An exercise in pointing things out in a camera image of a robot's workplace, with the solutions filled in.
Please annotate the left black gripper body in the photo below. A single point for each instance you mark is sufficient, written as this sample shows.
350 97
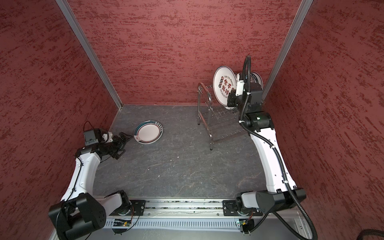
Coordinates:
112 147

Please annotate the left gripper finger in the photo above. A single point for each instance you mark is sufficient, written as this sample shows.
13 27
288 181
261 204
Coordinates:
118 154
125 137

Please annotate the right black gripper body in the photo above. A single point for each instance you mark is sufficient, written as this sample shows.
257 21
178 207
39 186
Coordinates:
235 101

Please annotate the white plate green red rim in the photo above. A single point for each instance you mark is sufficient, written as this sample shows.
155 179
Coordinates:
148 132

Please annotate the white plate red black characters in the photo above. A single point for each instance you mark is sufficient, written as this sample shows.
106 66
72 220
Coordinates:
224 83

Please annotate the chrome wire dish rack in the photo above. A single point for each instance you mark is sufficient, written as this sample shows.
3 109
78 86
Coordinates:
220 123

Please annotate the white plate black quatrefoil emblem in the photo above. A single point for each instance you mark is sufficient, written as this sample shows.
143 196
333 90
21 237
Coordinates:
256 78

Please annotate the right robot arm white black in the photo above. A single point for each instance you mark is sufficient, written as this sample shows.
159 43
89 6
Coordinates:
282 192

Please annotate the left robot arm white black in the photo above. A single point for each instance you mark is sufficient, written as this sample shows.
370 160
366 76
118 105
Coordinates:
78 213

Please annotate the left small circuit board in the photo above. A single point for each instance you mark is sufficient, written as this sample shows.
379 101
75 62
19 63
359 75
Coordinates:
122 223

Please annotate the small circuit board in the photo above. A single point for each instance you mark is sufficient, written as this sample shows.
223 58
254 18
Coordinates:
246 225
122 223

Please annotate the right small circuit board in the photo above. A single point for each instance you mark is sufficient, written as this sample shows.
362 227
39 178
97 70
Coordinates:
246 225

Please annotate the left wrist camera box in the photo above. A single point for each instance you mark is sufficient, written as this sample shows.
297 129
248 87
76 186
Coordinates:
97 136

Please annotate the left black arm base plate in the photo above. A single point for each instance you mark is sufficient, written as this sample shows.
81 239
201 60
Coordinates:
134 208

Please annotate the aluminium mounting rail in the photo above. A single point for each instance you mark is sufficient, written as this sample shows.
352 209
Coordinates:
183 208

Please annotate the left aluminium corner post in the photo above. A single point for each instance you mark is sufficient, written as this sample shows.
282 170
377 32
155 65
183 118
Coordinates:
79 33

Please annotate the aluminium corner post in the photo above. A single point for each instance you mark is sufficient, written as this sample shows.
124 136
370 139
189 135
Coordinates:
79 33
290 37

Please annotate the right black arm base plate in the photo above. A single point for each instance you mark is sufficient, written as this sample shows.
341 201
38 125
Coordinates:
232 208

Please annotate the right aluminium corner post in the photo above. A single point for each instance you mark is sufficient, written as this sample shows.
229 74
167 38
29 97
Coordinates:
290 37

